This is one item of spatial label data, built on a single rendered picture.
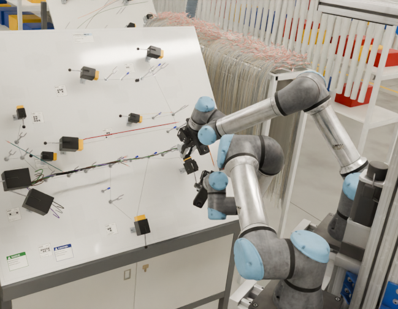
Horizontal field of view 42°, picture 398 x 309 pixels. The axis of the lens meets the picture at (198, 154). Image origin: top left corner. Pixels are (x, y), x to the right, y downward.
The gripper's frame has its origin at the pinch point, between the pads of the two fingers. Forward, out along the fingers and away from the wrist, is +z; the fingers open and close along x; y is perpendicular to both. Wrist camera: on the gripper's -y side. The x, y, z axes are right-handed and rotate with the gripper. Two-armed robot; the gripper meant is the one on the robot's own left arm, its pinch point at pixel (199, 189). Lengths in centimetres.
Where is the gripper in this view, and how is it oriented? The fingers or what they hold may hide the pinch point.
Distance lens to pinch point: 239.7
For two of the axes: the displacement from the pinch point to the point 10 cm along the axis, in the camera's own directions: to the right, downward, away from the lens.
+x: -9.1, -3.9, -1.4
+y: 3.6, -9.1, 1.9
